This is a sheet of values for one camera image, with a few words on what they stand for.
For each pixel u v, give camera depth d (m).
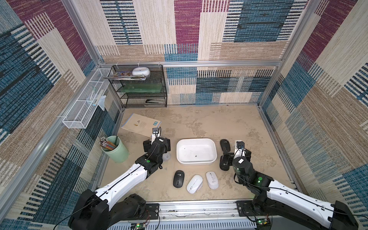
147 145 0.75
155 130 0.71
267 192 0.55
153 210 0.73
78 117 0.90
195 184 0.81
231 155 0.70
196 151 0.94
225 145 0.95
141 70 0.90
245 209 0.73
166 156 0.91
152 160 0.61
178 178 0.83
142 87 0.97
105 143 0.80
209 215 0.73
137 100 1.19
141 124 1.09
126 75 0.92
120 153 0.84
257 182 0.58
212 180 0.81
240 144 0.66
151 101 1.10
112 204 0.44
